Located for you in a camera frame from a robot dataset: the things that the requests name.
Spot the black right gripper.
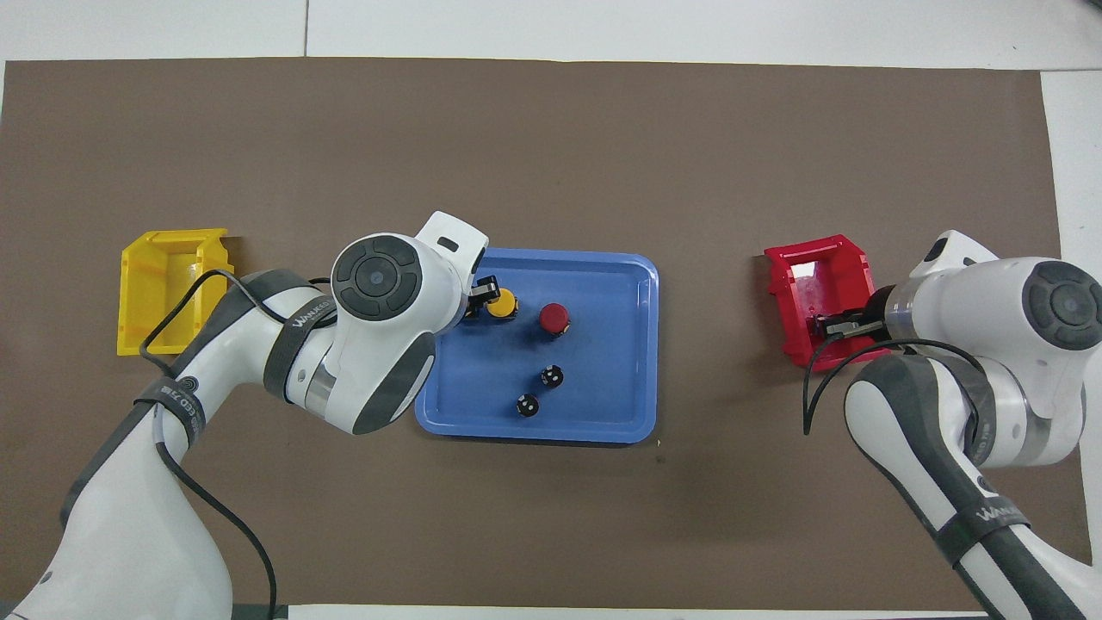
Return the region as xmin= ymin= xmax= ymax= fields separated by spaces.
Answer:
xmin=816 ymin=293 xmax=889 ymax=344

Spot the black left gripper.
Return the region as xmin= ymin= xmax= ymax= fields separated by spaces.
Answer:
xmin=461 ymin=275 xmax=502 ymax=321

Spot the red plastic bin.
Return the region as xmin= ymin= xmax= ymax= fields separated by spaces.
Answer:
xmin=764 ymin=234 xmax=892 ymax=373

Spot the blue plastic tray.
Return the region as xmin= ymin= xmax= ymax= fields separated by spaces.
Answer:
xmin=415 ymin=248 xmax=660 ymax=445

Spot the brown paper mat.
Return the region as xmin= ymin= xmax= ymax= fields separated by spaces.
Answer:
xmin=0 ymin=58 xmax=1068 ymax=612

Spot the yellow plastic bin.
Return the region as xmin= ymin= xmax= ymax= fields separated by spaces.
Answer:
xmin=117 ymin=228 xmax=233 ymax=357

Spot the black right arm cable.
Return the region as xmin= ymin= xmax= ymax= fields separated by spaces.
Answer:
xmin=802 ymin=336 xmax=987 ymax=436

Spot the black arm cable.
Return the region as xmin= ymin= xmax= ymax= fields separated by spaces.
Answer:
xmin=802 ymin=336 xmax=987 ymax=436
xmin=138 ymin=269 xmax=278 ymax=620

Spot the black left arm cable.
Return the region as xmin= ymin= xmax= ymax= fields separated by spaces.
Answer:
xmin=138 ymin=269 xmax=278 ymax=620

